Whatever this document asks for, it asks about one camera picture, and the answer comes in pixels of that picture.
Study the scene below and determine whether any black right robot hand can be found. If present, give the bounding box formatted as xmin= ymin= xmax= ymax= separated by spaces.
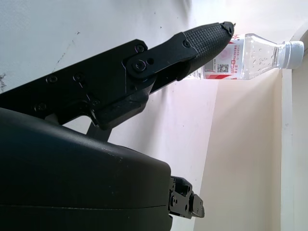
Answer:
xmin=0 ymin=21 xmax=236 ymax=231

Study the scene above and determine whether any clear plastic water bottle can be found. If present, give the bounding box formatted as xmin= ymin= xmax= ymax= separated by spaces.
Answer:
xmin=187 ymin=33 xmax=305 ymax=81

